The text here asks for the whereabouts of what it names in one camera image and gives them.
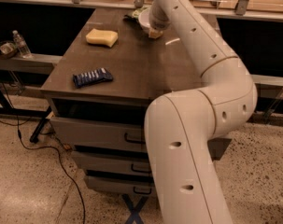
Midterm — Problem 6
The middle grey drawer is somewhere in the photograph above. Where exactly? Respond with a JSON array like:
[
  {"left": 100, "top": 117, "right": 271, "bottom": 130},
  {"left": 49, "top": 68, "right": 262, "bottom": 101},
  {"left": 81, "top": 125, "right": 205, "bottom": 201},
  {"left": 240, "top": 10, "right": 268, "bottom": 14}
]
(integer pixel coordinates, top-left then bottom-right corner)
[{"left": 71, "top": 151, "right": 151, "bottom": 175}]

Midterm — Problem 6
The grey drawer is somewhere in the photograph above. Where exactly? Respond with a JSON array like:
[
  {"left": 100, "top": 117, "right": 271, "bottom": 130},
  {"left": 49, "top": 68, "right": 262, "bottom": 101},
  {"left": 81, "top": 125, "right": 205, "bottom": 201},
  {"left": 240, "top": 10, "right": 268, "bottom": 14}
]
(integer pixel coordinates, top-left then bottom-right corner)
[
  {"left": 71, "top": 151, "right": 151, "bottom": 175},
  {"left": 84, "top": 176, "right": 157, "bottom": 196},
  {"left": 50, "top": 116, "right": 233, "bottom": 161}
]

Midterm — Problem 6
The top grey drawer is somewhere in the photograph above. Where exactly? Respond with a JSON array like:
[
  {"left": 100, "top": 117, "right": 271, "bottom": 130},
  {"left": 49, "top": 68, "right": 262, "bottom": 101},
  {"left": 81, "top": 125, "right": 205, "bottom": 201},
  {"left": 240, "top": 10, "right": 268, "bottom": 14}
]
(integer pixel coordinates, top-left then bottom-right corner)
[{"left": 50, "top": 116, "right": 233, "bottom": 161}]

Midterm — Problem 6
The bottom grey drawer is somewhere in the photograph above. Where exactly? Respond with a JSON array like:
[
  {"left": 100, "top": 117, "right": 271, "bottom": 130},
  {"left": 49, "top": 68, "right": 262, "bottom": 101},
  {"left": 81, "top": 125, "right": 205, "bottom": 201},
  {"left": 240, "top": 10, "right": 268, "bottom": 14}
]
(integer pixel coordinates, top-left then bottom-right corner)
[{"left": 84, "top": 176, "right": 157, "bottom": 196}]

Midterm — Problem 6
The blue snack bar wrapper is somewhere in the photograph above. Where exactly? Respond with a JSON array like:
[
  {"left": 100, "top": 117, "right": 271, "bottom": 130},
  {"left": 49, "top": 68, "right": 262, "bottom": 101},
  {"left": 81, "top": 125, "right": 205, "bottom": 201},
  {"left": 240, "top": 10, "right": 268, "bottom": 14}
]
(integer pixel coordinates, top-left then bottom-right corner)
[{"left": 73, "top": 67, "right": 113, "bottom": 88}]

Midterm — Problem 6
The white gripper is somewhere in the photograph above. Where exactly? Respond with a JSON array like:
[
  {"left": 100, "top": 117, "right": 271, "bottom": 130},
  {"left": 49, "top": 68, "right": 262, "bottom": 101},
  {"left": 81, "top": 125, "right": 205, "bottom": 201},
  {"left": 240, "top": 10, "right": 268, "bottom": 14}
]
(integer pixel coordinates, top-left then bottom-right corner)
[{"left": 149, "top": 2, "right": 170, "bottom": 39}]

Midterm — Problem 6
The green jalapeno chip bag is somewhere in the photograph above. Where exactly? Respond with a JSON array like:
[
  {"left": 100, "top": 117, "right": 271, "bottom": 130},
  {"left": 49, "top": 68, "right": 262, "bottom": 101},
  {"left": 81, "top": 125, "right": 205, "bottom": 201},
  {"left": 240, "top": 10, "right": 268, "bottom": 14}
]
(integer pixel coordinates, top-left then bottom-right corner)
[{"left": 123, "top": 7, "right": 147, "bottom": 21}]

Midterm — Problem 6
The clear plastic water bottle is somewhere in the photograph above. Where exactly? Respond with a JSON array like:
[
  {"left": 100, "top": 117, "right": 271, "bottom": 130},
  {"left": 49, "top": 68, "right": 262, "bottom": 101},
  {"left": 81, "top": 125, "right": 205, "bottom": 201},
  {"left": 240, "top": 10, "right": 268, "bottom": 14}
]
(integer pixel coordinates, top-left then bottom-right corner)
[{"left": 12, "top": 30, "right": 32, "bottom": 58}]

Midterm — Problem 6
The dark bowl with items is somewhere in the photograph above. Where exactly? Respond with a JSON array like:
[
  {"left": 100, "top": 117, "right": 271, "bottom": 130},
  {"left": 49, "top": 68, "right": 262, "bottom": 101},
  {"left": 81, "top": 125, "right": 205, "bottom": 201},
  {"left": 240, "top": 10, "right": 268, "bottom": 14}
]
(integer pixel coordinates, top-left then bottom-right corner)
[{"left": 0, "top": 41, "right": 18, "bottom": 60}]

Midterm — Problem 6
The yellow sponge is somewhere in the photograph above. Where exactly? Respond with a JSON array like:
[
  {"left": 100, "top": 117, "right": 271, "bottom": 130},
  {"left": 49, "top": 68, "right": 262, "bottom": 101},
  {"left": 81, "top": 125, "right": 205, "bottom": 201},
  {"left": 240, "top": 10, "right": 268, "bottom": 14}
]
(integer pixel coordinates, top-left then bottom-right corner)
[{"left": 85, "top": 29, "right": 118, "bottom": 48}]

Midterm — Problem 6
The white bowl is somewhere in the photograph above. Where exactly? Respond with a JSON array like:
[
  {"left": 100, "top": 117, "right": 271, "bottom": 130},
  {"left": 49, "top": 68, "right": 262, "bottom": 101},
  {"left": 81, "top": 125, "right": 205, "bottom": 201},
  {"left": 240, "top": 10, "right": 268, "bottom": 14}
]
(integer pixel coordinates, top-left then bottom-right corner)
[{"left": 138, "top": 8, "right": 150, "bottom": 34}]

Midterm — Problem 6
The black floor cable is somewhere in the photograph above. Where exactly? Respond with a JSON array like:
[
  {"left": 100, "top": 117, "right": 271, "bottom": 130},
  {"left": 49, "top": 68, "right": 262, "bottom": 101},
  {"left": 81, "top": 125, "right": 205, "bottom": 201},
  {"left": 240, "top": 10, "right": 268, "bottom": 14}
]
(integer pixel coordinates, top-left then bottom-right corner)
[{"left": 0, "top": 59, "right": 87, "bottom": 224}]

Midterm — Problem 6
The grey side shelf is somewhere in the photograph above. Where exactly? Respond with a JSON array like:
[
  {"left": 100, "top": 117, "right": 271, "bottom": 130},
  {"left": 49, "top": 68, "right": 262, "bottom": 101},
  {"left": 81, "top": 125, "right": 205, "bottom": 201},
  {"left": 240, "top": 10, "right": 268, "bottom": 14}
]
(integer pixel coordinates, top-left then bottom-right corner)
[{"left": 0, "top": 54, "right": 62, "bottom": 75}]

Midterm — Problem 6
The grey drawer cabinet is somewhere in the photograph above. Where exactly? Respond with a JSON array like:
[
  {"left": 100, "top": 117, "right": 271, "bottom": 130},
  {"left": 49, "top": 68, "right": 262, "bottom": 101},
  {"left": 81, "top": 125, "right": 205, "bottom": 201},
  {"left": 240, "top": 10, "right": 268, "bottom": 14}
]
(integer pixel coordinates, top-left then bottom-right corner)
[{"left": 40, "top": 7, "right": 233, "bottom": 198}]

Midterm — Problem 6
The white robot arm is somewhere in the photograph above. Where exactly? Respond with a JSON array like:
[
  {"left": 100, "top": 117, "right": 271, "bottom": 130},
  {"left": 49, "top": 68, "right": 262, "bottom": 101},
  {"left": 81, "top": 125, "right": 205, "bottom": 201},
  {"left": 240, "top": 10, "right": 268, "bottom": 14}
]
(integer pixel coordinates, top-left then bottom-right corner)
[{"left": 144, "top": 0, "right": 257, "bottom": 224}]

